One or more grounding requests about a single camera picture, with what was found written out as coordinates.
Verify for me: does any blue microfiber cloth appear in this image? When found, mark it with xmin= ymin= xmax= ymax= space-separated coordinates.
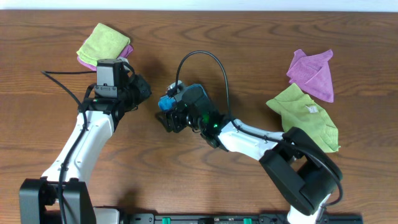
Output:
xmin=158 ymin=80 xmax=207 ymax=111

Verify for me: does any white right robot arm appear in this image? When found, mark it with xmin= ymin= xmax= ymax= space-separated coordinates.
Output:
xmin=155 ymin=110 xmax=343 ymax=223

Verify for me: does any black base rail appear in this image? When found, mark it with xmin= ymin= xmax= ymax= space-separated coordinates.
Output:
xmin=120 ymin=213 xmax=364 ymax=224

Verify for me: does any crumpled purple cloth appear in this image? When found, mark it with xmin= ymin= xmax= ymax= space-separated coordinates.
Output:
xmin=286 ymin=49 xmax=334 ymax=103

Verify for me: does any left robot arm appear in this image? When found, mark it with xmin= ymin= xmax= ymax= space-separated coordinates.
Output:
xmin=19 ymin=75 xmax=151 ymax=223

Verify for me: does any folded purple cloth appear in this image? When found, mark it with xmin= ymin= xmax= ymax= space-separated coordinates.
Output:
xmin=77 ymin=45 xmax=134 ymax=71

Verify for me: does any crumpled green cloth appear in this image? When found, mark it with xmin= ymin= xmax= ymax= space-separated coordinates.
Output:
xmin=266 ymin=84 xmax=340 ymax=153

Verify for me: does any folded green cloth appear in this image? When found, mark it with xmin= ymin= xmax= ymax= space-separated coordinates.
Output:
xmin=76 ymin=23 xmax=131 ymax=66

